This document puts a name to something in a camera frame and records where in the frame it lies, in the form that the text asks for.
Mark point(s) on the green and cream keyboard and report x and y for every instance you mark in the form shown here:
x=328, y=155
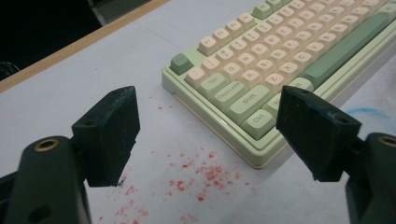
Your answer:
x=249, y=62

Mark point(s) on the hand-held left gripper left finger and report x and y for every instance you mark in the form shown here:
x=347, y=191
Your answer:
x=109, y=137

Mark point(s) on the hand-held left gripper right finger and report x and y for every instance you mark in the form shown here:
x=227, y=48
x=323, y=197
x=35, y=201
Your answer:
x=314, y=137

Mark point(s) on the white table cover sheet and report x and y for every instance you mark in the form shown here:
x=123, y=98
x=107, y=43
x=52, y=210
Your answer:
x=124, y=62

